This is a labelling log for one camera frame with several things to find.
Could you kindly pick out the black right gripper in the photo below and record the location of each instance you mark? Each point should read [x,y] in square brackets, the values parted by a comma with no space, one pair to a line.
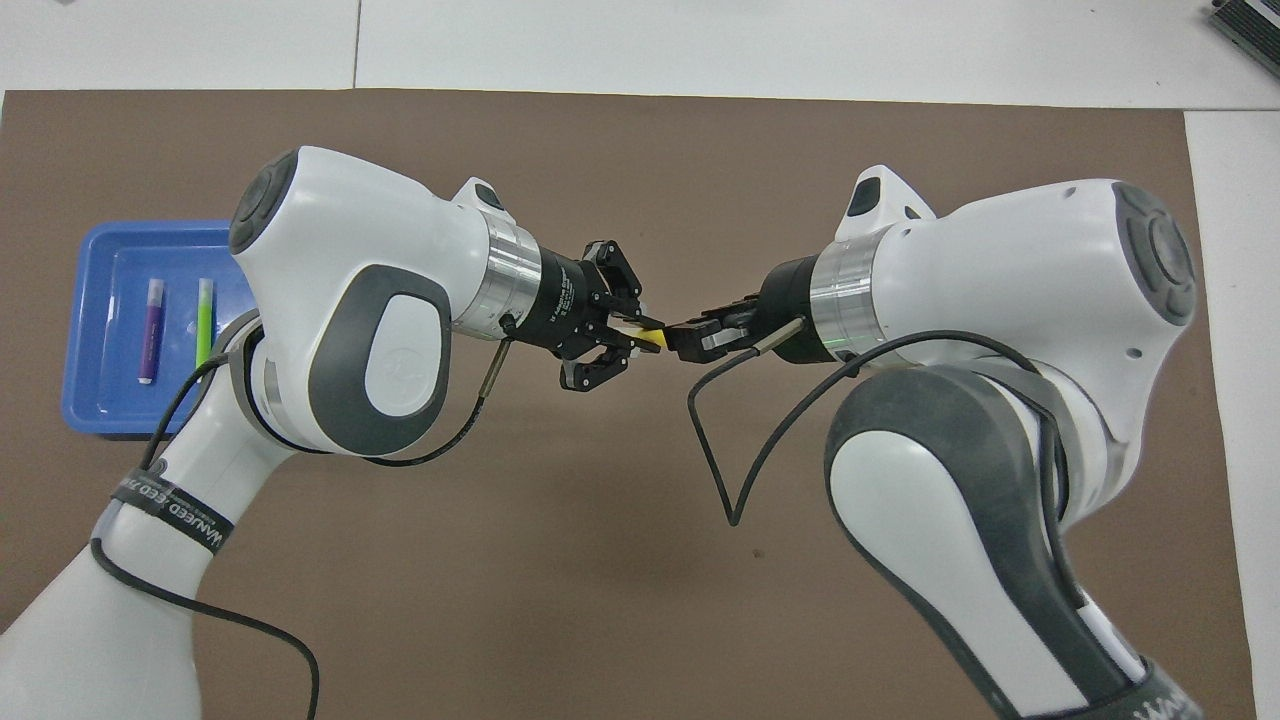
[785,310]

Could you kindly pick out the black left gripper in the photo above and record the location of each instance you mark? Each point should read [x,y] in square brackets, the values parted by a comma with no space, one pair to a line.
[565,300]

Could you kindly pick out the yellow pen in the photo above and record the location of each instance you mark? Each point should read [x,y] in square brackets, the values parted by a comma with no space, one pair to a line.
[657,339]

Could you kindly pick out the green pen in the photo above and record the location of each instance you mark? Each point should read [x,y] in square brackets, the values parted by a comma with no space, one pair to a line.
[205,310]

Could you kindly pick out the purple pen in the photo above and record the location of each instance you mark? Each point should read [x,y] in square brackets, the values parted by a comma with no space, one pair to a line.
[151,330]

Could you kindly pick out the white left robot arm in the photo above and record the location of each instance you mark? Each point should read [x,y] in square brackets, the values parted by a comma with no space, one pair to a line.
[400,260]

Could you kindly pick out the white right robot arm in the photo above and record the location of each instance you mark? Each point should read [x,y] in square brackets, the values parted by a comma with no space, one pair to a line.
[1000,270]

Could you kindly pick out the brown table mat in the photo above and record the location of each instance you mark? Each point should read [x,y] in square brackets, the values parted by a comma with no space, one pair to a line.
[600,550]

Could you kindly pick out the blue plastic tray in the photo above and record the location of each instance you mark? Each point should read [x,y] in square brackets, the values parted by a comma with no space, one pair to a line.
[110,330]

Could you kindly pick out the grey ribbed device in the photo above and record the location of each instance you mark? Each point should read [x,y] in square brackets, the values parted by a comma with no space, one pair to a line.
[1250,20]

